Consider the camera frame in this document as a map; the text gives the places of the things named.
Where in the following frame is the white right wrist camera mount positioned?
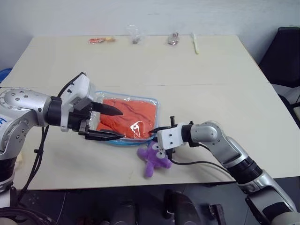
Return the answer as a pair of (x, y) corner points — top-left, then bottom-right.
(156, 122), (185, 151)

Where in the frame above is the orange cloth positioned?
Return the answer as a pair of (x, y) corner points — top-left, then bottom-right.
(97, 98), (157, 140)

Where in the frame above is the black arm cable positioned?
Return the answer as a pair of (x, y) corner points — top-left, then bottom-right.
(16, 72), (86, 207)
(166, 142), (228, 171)

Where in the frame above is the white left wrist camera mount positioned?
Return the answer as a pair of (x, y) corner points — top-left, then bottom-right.
(60, 73), (97, 132)

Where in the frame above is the purple plush toy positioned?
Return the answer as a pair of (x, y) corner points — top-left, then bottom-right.
(136, 140), (173, 180)

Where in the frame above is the orange snack packet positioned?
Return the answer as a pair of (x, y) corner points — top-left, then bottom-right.
(88, 37), (117, 45)

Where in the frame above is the black chair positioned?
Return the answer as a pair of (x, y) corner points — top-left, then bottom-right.
(258, 26), (300, 130)

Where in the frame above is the brown rectangular block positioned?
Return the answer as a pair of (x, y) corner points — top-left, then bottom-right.
(209, 203), (224, 225)

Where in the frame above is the white cable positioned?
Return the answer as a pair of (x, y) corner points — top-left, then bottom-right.
(199, 163), (235, 180)

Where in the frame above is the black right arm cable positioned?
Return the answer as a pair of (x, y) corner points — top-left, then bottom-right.
(166, 142), (228, 171)

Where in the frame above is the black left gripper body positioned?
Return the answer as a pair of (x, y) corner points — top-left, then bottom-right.
(68, 98), (93, 139)

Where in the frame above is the black cable bundle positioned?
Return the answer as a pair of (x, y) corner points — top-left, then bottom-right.
(0, 205), (60, 225)

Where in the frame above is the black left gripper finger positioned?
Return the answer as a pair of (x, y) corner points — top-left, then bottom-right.
(84, 129), (124, 142)
(91, 101), (124, 116)

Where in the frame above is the clear empty plastic bag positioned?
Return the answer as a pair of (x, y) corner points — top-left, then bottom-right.
(126, 23), (144, 45)

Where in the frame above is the blue plastic object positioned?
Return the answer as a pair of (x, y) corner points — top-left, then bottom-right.
(0, 68), (13, 83)

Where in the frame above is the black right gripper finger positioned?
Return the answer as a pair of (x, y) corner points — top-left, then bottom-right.
(148, 126), (170, 135)

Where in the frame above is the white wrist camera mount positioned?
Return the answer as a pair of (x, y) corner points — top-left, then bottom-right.
(156, 122), (185, 151)
(60, 73), (97, 132)

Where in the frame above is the clear bag with brown contents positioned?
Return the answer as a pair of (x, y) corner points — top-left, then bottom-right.
(166, 31), (181, 46)

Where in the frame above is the white yellow toothbrush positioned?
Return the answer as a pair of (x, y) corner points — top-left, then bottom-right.
(190, 32), (200, 55)

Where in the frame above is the clear blue-edged plastic pouch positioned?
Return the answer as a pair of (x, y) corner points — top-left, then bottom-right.
(90, 90), (163, 147)

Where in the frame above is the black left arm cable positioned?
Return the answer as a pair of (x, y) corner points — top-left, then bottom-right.
(16, 72), (86, 207)

